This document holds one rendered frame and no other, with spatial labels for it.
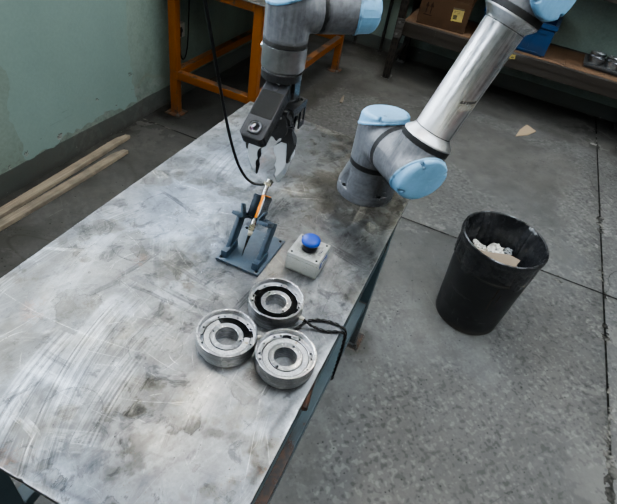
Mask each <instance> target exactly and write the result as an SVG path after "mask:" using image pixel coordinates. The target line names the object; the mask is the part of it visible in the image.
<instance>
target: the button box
mask: <svg viewBox="0 0 617 504"><path fill-rule="evenodd" d="M303 236H304V235H303V234H301V235H300V236H299V237H298V239H297V240H296V241H295V243H294V244H293V245H292V247H291V248H290V249H289V250H288V252H287V257H286V263H285V268H288V269H290V270H292V271H295V272H297V273H299V274H302V275H304V276H306V277H309V278H311V279H314V280H315V279H316V277H317V276H318V274H319V273H320V271H321V269H322V268H323V266H324V265H325V263H326V262H327V259H328V255H329V251H330V247H331V245H328V244H326V243H323V242H321V243H320V246H319V247H317V248H312V249H308V248H307V247H306V246H304V245H303V244H302V242H301V240H302V237H303Z"/></svg>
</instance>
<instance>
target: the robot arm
mask: <svg viewBox="0 0 617 504"><path fill-rule="evenodd" d="M265 1H266V3H265V15H264V27H263V42H261V44H260V46H261V48H262V53H261V76H262V77H263V78H264V79H265V80H267V81H266V82H265V84H264V86H263V87H262V89H261V91H260V93H259V95H258V97H257V99H256V101H255V102H254V104H253V106H252V108H251V110H250V112H249V114H248V116H247V117H246V119H245V121H244V123H243V125H242V127H241V129H240V134H241V136H242V139H243V141H244V142H245V143H246V148H247V152H248V157H249V160H250V163H251V166H252V168H253V171H254V173H256V174H257V173H258V170H259V166H260V161H259V159H260V157H261V155H262V154H261V150H262V148H263V147H265V146H266V145H267V143H268V141H269V139H270V137H271V136H272V137H274V139H275V140H276V141H277V140H278V139H280V138H281V141H280V142H278V143H277V144H276V145H274V154H275V156H276V162H275V168H276V170H275V174H274V177H275V179H276V181H277V182H279V181H280V180H281V179H282V178H283V176H284V175H285V173H286V171H287V169H288V167H289V164H290V161H291V160H292V158H293V157H294V154H295V147H296V144H297V136H296V134H295V133H294V129H295V128H294V127H295V125H296V121H297V120H298V126H297V129H299V128H300V127H301V126H302V125H303V124H304V118H305V111H306V105H307V99H306V98H303V97H300V96H299V93H300V86H301V80H302V74H303V71H304V69H305V64H306V57H307V50H308V42H309V35H310V34H335V35H353V36H356V35H357V34H370V33H372V32H373V31H375V30H376V28H377V27H378V25H379V23H380V20H381V15H382V11H383V2H382V0H265ZM575 1H576V0H485V2H486V15H485V16H484V18H483V19H482V21H481V22H480V24H479V25H478V27H477V28H476V30H475V31H474V33H473V35H472V36H471V38H470V39H469V41H468V42H467V44H466V45H465V47H464V48H463V50H462V51H461V53H460V54H459V56H458V57H457V59H456V61H455V62H454V64H453V65H452V67H451V68H450V70H449V71H448V73H447V74H446V76H445V77H444V79H443V80H442V82H441V84H440V85H439V87H438V88H437V90H436V91H435V93H434V94H433V96H432V97H431V99H430V100H429V102H428V103H427V105H426V106H425V108H424V110H423V111H422V113H421V114H420V116H419V117H418V119H417V120H416V121H413V122H410V115H409V114H408V113H407V112H406V111H405V110H403V109H400V108H397V107H394V106H389V105H370V106H367V107H366V108H364V109H363V110H362V112H361V115H360V119H359V120H358V127H357V131H356V135H355V139H354V143H353V147H352V152H351V156H350V160H349V161H348V163H347V164H346V166H345V167H344V169H343V170H342V172H341V173H340V175H339V177H338V181H337V190H338V192H339V193H340V194H341V196H342V197H344V198H345V199H346V200H348V201H350V202H351V203H354V204H356V205H359V206H363V207H372V208H373V207H382V206H385V205H387V204H388V203H390V201H391V200H392V198H393V194H394V190H395V191H396V192H397V193H398V194H399V195H400V196H401V197H403V198H406V199H419V198H422V197H424V196H427V195H429V194H431V193H432V192H434V191H435V190H436V189H438V188H439V187H440V186H441V184H442V183H443V182H444V180H445V178H446V176H447V173H446V172H447V166H446V163H445V162H444V161H445V160H446V158H447V157H448V156H449V154H450V153H451V148H450V141H451V139H452V138H453V136H454V135H455V134H456V132H457V131H458V129H459V128H460V127H461V125H462V124H463V122H464V121H465V119H466V118H467V117H468V115H469V114H470V112H471V111H472V110H473V108H474V107H475V105H476V104H477V103H478V101H479V100H480V98H481V97H482V95H483V94H484V93H485V91H486V90H487V88H488V87H489V86H490V84H491V83H492V81H493V80H494V78H495V77H496V76H497V74H498V73H499V71H500V70H501V69H502V67H503V66H504V64H505V63H506V61H507V60H508V59H509V57H510V56H511V54H512V53H513V52H514V50H515V49H516V47H517V46H518V45H519V43H520V42H521V40H522V39H523V37H525V36H526V35H529V34H533V33H536V32H537V31H538V30H539V29H540V27H541V26H542V25H543V23H544V22H552V21H555V20H558V18H559V17H562V16H564V15H565V14H566V13H567V12H568V11H569V10H570V8H571V7H572V6H573V4H574V3H575ZM299 100H302V102H300V101H299ZM302 109H304V110H303V117H302V120H301V113H302ZM298 114H299V115H298ZM300 120H301V121H300Z"/></svg>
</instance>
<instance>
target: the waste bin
mask: <svg viewBox="0 0 617 504"><path fill-rule="evenodd" d="M473 239H477V240H478V241H479V242H480V243H481V244H483V245H486V249H487V246H488V245H490V244H492V243H496V244H499V245H500V246H501V248H504V249H503V250H505V248H507V247H508V248H510V249H512V250H513V251H512V255H511V256H513V257H515V258H517V259H519V260H521V261H520V262H519V263H518V264H517V267H515V266H510V265H507V264H503V263H501V262H498V261H496V260H494V259H492V258H490V257H488V256H487V255H485V254H484V253H482V252H481V251H480V250H479V249H477V248H476V247H475V246H474V245H473V244H474V243H473ZM548 260H549V250H548V246H547V244H546V242H545V240H544V238H543V237H542V236H541V234H540V233H539V232H538V231H536V230H535V229H534V228H533V227H531V226H530V225H529V224H527V223H525V222H524V221H522V220H520V219H518V218H516V217H513V216H511V215H508V214H505V213H501V212H496V211H479V212H475V213H472V214H470V215H469V216H468V217H467V218H466V219H465V220H464V222H463V224H462V227H461V231H460V233H459V235H458V238H457V241H456V243H455V248H454V252H453V255H452V258H451V261H450V263H449V266H448V269H447V271H446V274H445V277H444V279H443V282H442V285H441V288H440V290H439V293H438V296H437V298H436V308H437V310H438V313H439V314H440V316H441V317H442V318H443V320H444V321H445V322H446V323H448V324H449V325H450V326H451V327H453V328H455V329H456V330H458V331H461V332H463V333H466V334H470V335H484V334H488V333H490V332H491V331H493V330H494V328H495V327H496V326H497V325H498V323H499V322H500V321H501V319H502V318H503V317H504V315H505V314H506V313H507V311H508V310H509V309H510V308H511V306H512V305H513V304H514V302H515V301H516V300H517V298H518V297H519V296H520V295H521V293H522V292H523V291H524V289H525V288H526V287H527V286H528V285H529V284H530V282H531V281H532V280H533V279H534V277H535V276H536V275H537V273H538V272H539V271H540V269H541V268H543V267H544V266H545V265H546V263H547V262H548Z"/></svg>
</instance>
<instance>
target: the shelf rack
mask: <svg viewBox="0 0 617 504"><path fill-rule="evenodd" d="M421 1H422V0H415V2H414V6H413V9H412V12H411V14H410V15H409V17H407V18H406V14H407V10H408V6H409V2H410V0H402V1H401V5H400V9H399V13H398V17H397V21H396V26H395V30H394V34H393V38H392V41H391V45H390V49H389V52H388V56H387V59H386V63H385V67H384V71H383V75H382V76H381V78H384V79H387V80H389V78H390V77H391V76H392V75H390V73H391V70H392V66H393V62H394V59H395V58H396V57H397V56H398V55H399V54H400V56H399V58H398V59H397V60H396V61H397V62H400V63H404V62H405V61H406V60H407V59H406V56H407V52H408V49H409V45H410V42H411V38H413V39H416V40H420V41H423V42H426V43H429V44H433V45H436V46H439V47H443V48H446V49H449V50H452V51H456V52H459V53H461V51H462V50H463V48H464V47H465V45H466V44H467V42H468V41H469V39H470V38H471V36H472V35H473V33H474V31H475V30H476V28H477V27H478V25H479V24H480V23H478V22H475V21H471V20H468V23H467V25H466V28H465V31H464V34H463V35H462V34H459V33H455V32H451V31H447V30H444V29H440V28H436V27H432V26H428V25H425V24H421V23H417V22H416V19H417V15H418V12H419V8H420V4H421ZM604 1H608V2H612V3H616V4H617V0H604ZM405 18H406V19H405ZM402 35H403V36H405V38H404V42H403V45H402V46H401V47H400V48H399V49H398V50H397V48H398V44H399V42H400V39H401V37H402ZM585 54H586V53H584V52H580V51H577V50H573V49H570V48H566V47H563V46H559V45H556V44H552V43H550V45H549V47H548V49H547V51H546V53H545V55H544V57H543V56H541V57H538V56H535V55H532V54H529V53H525V52H522V51H519V50H516V49H515V50H514V52H513V53H512V54H511V56H510V57H509V59H508V60H507V61H506V63H505V64H504V66H505V67H509V68H512V69H515V70H519V71H522V72H525V73H529V74H532V75H535V76H539V77H542V78H546V79H549V80H552V81H556V82H559V83H562V84H566V85H569V86H573V87H576V88H579V89H583V90H586V91H589V92H593V93H596V94H600V95H603V96H606V97H610V98H613V99H617V76H614V75H611V74H607V73H604V72H601V71H598V70H594V69H591V68H588V67H585V66H583V65H584V63H583V61H584V57H585ZM614 129H615V130H617V122H616V123H615V124H614ZM616 150H617V147H616Z"/></svg>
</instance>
